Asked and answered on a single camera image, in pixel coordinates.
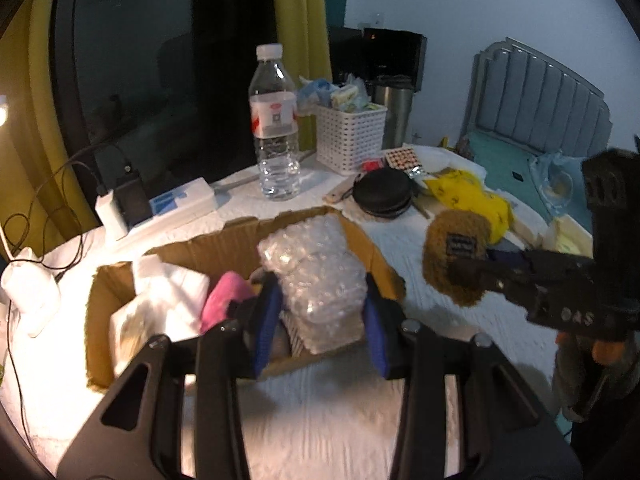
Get white box with blue label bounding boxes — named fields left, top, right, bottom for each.
left=127, top=177, right=217, bottom=234

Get pink cloth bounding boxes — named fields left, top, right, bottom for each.
left=199, top=270, right=256, bottom=334

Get packets in basket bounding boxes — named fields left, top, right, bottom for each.
left=298, top=73, right=374, bottom=112

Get white woven plastic basket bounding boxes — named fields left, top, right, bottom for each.
left=314, top=102, right=389, bottom=176

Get white charger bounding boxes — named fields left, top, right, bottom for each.
left=94, top=194, right=129, bottom=241

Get dotted colourful card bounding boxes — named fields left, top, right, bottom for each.
left=383, top=145, right=424, bottom=174

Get grey padded headboard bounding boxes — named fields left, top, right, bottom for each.
left=464, top=37, right=614, bottom=157

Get dark glass sliding door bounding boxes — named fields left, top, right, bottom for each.
left=50, top=0, right=282, bottom=187

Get white ribbed cloth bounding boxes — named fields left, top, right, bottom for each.
left=281, top=310, right=312, bottom=357

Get yellow cloth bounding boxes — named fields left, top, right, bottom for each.
left=424, top=169, right=516, bottom=244

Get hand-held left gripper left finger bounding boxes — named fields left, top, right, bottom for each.
left=56, top=271, right=285, bottom=480

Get black computer monitor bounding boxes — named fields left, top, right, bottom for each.
left=327, top=26, right=366, bottom=84
left=362, top=27, right=429, bottom=93

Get black round case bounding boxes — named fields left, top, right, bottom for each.
left=352, top=167, right=414, bottom=219

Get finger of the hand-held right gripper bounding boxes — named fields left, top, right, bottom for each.
left=487, top=245, right=594, bottom=274
left=445, top=254, right=539, bottom=312

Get wooden handled tool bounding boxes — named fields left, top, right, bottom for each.
left=322, top=177, right=357, bottom=206

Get bed with teal sheet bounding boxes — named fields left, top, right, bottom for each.
left=459, top=132, right=557, bottom=202

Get bubble wrap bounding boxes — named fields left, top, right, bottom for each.
left=257, top=214, right=369, bottom=356

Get cardboard box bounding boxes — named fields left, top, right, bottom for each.
left=84, top=204, right=407, bottom=392

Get blue printed blanket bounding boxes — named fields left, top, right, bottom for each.
left=532, top=152, right=597, bottom=217

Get black charger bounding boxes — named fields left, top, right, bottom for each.
left=114, top=162, right=152, bottom=229

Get person's right hand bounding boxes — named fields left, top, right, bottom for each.
left=555, top=330, right=632, bottom=367

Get steel thermos cup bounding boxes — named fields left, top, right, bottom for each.
left=372, top=75, right=416, bottom=151

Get black cable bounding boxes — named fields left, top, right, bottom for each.
left=0, top=157, right=109, bottom=282

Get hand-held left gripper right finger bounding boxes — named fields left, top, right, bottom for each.
left=362, top=273, right=584, bottom=480

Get yellow curtain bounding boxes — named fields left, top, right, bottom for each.
left=0, top=0, right=102, bottom=262
left=272, top=0, right=334, bottom=154

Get clear plastic water bottle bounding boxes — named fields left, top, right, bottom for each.
left=248, top=43, right=301, bottom=202

